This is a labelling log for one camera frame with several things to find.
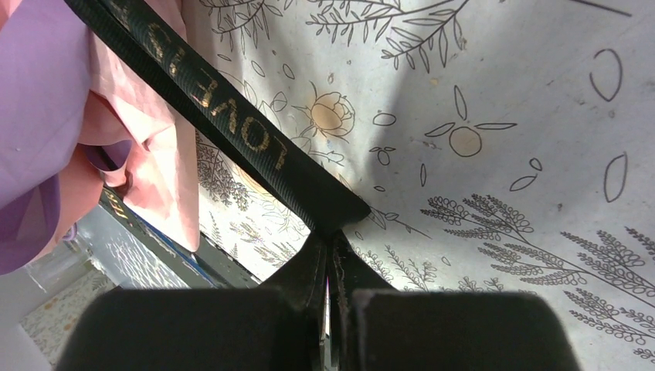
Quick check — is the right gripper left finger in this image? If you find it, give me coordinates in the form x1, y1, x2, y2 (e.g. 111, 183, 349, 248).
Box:
56, 233, 328, 370

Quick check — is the floral table cloth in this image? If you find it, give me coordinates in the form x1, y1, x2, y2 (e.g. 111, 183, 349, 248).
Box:
151, 1, 654, 370

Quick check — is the black strap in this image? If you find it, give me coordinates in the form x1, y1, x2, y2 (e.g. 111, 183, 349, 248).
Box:
63, 0, 372, 237

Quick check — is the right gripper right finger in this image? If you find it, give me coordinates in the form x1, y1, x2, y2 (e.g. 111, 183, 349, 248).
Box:
327, 233, 579, 370

